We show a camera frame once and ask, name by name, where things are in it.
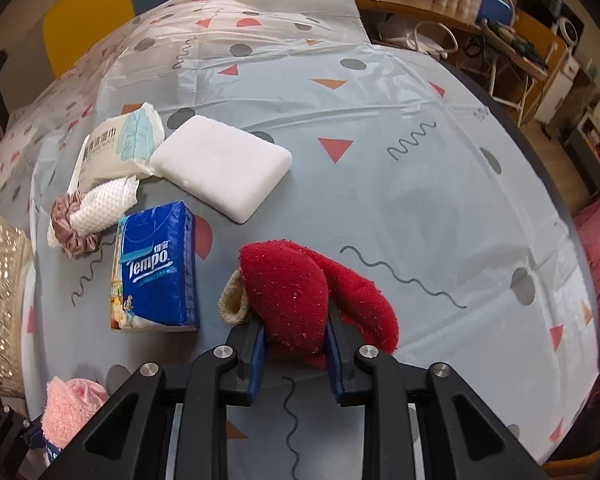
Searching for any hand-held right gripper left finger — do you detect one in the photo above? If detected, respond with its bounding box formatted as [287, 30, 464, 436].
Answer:
[82, 317, 269, 480]

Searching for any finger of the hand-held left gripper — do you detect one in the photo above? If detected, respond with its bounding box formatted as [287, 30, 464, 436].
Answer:
[0, 404, 47, 480]

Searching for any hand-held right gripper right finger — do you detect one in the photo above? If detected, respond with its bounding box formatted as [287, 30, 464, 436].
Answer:
[324, 309, 547, 480]

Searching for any pink fuzzy sock navy band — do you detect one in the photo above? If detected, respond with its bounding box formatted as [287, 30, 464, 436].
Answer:
[42, 377, 111, 464]

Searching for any red fuzzy sock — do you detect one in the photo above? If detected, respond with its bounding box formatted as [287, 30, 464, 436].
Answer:
[238, 240, 400, 369]

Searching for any blue tissue pack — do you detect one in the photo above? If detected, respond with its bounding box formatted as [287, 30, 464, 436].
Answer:
[110, 200, 201, 334]

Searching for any white foam block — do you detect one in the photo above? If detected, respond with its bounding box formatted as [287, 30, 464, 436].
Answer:
[149, 114, 294, 224]

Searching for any pink satin scrunchie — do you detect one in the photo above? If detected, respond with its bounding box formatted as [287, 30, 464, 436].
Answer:
[50, 191, 102, 260]

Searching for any white waffle cloth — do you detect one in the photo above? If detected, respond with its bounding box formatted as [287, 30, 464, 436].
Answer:
[47, 177, 141, 249]

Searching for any white wet wipes pack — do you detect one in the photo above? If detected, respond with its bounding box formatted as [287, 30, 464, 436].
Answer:
[69, 102, 167, 194]

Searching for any gold ornate tissue box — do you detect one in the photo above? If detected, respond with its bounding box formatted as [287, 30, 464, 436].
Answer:
[0, 201, 34, 400]

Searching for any low white shelf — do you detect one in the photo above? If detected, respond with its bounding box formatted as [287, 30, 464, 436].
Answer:
[561, 110, 600, 182]

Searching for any white cabinet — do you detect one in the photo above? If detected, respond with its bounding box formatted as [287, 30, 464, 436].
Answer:
[534, 54, 582, 124]

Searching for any wooden desk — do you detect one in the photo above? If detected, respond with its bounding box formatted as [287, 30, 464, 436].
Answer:
[292, 0, 482, 32]

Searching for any black bag on chair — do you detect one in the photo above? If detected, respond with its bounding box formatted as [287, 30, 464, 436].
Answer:
[482, 19, 549, 72]

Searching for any wooden board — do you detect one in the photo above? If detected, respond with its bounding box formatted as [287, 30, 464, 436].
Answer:
[509, 9, 569, 82]

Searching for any blue folding chair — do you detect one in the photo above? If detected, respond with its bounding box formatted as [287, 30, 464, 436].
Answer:
[474, 0, 549, 127]

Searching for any grey yellow blue headboard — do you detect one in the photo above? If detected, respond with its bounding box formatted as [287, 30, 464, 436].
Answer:
[0, 0, 261, 83]

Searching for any small white fan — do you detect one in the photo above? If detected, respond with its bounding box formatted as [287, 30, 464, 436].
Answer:
[555, 15, 582, 44]

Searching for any white handled bag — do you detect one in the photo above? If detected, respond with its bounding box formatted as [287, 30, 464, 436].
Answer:
[412, 20, 462, 59]

